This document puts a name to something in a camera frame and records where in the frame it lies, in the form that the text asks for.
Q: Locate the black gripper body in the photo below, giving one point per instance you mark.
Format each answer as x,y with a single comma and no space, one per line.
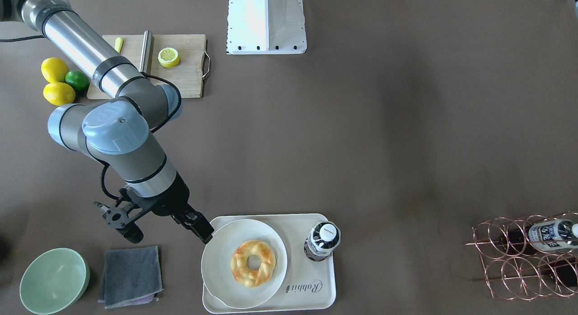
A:
177,197

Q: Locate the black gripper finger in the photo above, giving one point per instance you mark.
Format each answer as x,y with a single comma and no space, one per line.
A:
197,223

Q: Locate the white plate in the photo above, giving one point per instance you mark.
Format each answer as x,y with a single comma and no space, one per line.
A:
215,264

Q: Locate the twisted glazed donut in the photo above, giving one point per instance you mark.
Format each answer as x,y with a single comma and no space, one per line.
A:
252,263

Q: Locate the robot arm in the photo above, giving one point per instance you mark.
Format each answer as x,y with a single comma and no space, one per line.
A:
117,133

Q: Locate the dark drink bottle on tray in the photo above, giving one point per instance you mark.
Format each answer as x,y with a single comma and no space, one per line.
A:
324,237

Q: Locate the cream rabbit tray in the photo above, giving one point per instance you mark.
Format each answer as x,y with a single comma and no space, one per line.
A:
307,285

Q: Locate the grey folded cloth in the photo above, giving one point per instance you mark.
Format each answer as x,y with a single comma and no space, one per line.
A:
130,277

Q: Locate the bamboo cutting board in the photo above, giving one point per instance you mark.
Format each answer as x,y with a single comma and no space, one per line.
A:
187,75

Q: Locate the steel muddler black tip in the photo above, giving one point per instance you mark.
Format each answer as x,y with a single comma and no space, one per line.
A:
146,51

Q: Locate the mint green bowl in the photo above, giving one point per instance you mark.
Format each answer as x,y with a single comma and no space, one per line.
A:
53,281

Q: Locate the half lemon slice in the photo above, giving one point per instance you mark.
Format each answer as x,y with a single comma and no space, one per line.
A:
168,57

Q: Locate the green lime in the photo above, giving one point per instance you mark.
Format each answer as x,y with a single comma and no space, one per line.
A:
77,80

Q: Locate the yellow lemon lower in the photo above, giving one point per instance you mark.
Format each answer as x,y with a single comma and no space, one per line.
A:
59,94

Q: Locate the yellow lemon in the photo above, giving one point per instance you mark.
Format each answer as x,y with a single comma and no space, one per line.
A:
54,70
59,94

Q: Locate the yellow plastic knife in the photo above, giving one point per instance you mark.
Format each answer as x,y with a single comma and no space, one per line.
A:
118,44

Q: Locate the yellow lemon upper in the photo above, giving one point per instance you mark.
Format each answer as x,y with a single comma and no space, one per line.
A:
54,70

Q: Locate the dark drink bottle in rack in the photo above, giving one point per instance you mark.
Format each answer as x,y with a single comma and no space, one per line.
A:
554,236

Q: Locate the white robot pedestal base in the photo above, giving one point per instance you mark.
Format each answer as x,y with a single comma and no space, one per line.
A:
266,27

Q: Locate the copper wire bottle rack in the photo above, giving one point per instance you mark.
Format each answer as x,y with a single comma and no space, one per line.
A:
514,269

